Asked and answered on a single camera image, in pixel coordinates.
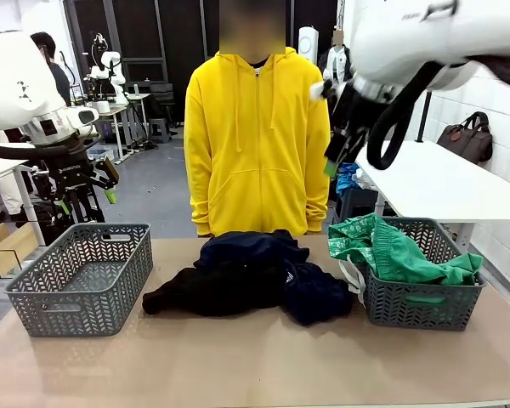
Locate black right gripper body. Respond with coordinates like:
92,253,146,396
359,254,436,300
331,78,392,165

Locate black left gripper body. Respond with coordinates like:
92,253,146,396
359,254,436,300
31,142,101,195

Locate green drawstring shorts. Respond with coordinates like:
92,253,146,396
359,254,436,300
327,212,485,305

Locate navy blue garment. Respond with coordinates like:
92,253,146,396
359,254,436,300
195,229,354,326

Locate black garment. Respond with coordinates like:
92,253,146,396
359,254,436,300
142,254,290,318

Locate blue cloth bundle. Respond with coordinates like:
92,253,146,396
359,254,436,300
335,163,379,197

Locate mannequin with black white jacket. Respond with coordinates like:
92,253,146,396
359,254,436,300
320,29,354,84

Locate black stool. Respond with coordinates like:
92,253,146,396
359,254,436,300
331,189,396,235

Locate black light stand pole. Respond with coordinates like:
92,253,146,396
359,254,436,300
415,91,433,144

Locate brown cardboard box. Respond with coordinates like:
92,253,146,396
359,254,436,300
0,223,39,276

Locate person in yellow hoodie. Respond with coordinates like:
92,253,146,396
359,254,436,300
183,0,332,238

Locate white rounded standing device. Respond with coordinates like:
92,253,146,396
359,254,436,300
297,25,320,65

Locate person in black shirt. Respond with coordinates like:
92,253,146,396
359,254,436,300
30,31,72,107

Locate large white table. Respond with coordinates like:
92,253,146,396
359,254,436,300
354,139,510,252

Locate brown leather bag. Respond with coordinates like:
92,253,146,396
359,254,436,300
436,110,494,165

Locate grey woven plastic basket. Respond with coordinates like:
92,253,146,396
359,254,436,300
4,223,154,338
356,216,489,332

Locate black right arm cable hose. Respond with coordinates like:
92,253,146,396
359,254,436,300
366,54,510,171

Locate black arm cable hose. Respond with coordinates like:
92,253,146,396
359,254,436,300
0,135,103,162
366,54,510,171

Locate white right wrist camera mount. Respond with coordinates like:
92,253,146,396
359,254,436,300
309,80,337,101

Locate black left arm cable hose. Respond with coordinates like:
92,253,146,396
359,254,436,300
0,135,103,162

